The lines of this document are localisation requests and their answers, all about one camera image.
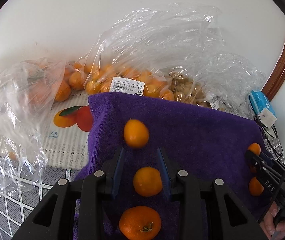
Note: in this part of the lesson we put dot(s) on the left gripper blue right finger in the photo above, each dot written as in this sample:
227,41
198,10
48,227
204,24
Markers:
165,178

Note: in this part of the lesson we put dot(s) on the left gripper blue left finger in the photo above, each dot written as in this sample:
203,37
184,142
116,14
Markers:
118,172

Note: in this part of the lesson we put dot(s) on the small orange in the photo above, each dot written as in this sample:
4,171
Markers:
147,182
135,133

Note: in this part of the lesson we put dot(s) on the large orange with stem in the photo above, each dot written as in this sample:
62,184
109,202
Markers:
140,222

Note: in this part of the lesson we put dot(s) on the small orange front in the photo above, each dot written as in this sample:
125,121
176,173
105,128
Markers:
135,133

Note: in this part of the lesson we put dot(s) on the purple towel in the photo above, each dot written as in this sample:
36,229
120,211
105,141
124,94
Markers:
207,143

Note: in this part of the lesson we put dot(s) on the blue white box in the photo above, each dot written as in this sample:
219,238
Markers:
262,108

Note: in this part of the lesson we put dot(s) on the grey checked tablecloth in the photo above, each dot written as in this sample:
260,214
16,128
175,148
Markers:
15,209

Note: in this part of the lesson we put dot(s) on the clear bag of oranges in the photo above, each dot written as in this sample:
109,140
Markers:
177,52

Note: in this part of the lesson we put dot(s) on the clear bag left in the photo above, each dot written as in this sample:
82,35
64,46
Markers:
27,93

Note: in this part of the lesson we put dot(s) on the brown wooden door frame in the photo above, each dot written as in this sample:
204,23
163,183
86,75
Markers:
277,77

